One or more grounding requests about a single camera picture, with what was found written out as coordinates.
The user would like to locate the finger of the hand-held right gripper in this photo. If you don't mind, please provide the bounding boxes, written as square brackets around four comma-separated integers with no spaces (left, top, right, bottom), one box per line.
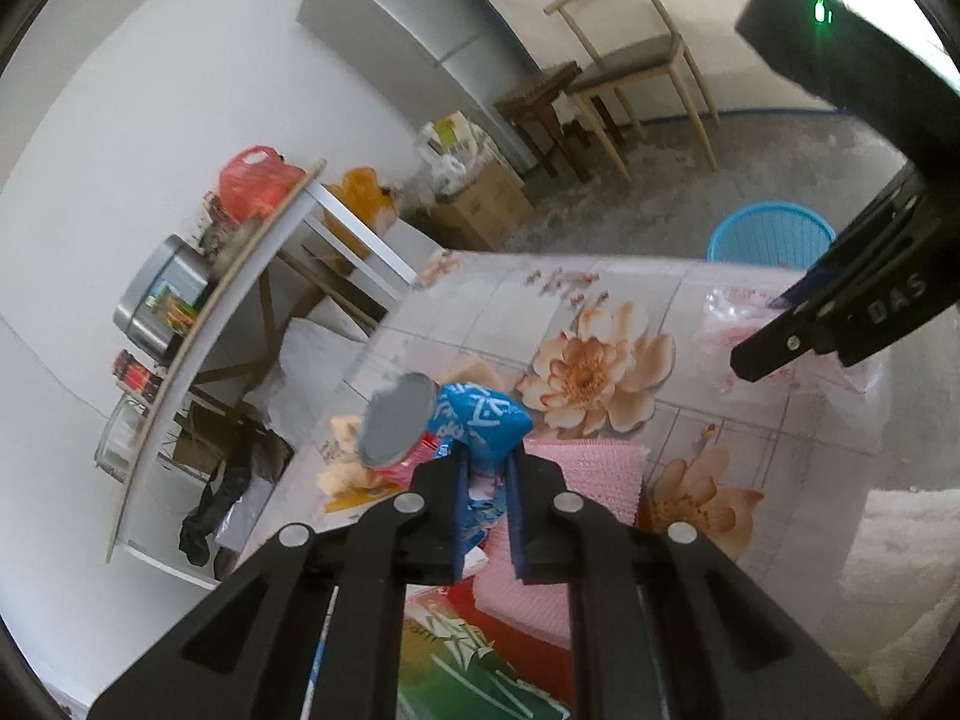
[731,165,953,383]

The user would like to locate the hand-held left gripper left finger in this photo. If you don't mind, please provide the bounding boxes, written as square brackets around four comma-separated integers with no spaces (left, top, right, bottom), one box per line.
[86,446,473,720]

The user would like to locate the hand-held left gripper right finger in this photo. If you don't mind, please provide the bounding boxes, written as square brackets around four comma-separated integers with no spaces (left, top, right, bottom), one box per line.
[504,442,882,720]

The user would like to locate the crushed blue red can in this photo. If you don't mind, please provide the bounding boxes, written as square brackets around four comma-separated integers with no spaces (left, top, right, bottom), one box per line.
[358,373,530,578]

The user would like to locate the blue plastic wastebasket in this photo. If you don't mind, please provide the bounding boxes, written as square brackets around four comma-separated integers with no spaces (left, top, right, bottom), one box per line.
[707,201,837,271]

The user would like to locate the clear pink-printed plastic bag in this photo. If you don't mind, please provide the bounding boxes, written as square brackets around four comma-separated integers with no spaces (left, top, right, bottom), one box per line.
[690,281,890,398]

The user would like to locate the pink woven mat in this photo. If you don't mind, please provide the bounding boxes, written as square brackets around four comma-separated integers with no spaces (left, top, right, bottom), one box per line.
[472,439,650,642]

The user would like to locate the crumpled beige paper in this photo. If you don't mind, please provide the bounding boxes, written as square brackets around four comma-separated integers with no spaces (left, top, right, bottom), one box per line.
[315,416,376,496]

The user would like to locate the floral tablecloth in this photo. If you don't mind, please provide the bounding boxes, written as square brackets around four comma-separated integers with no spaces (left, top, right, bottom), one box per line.
[225,247,893,720]

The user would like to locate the white sack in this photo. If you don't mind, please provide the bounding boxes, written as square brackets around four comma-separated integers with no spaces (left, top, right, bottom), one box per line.
[247,315,376,451]

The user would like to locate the light wooden chair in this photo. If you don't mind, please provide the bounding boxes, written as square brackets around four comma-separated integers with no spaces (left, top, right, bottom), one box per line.
[544,0,721,181]

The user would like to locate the white fuzzy blanket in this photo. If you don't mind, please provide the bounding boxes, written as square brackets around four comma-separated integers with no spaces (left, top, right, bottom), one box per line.
[832,487,960,691]

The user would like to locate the black cloth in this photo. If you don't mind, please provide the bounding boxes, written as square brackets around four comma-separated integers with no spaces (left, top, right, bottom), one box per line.
[178,457,256,567]

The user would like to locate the white storage box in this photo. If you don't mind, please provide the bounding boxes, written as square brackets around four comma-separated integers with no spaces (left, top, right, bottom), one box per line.
[390,217,451,293]

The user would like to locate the white table with wooden edge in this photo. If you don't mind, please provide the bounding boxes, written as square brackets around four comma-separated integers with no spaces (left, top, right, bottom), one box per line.
[105,157,421,590]

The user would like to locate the brown cardboard box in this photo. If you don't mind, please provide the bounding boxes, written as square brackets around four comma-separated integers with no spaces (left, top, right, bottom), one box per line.
[427,161,537,252]

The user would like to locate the dark wooden stool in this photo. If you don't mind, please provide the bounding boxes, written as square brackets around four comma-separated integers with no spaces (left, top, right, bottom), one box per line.
[493,60,593,182]

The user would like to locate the orange plastic bag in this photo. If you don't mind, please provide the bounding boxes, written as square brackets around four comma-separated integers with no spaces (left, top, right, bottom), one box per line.
[322,165,398,271]

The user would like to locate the white plastic bags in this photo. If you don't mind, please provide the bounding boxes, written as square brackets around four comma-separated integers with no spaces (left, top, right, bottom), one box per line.
[416,112,500,203]

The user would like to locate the clear glass jar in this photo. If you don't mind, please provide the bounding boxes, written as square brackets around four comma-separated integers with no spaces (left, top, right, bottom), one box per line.
[94,394,151,481]

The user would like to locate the dark sauce jars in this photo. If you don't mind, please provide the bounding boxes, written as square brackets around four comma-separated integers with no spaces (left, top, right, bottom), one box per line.
[112,349,162,398]

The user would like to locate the dark speckled bag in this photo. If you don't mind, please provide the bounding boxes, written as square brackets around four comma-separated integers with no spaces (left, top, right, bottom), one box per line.
[199,195,256,271]

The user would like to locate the round metal pot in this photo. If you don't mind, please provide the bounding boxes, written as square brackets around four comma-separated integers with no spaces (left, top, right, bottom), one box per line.
[112,234,211,361]

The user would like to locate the red plastic bag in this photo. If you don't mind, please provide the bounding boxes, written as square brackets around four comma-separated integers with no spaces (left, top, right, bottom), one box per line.
[217,144,305,222]

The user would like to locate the silver refrigerator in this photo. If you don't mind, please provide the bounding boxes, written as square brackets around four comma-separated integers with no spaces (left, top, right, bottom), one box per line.
[296,0,560,173]

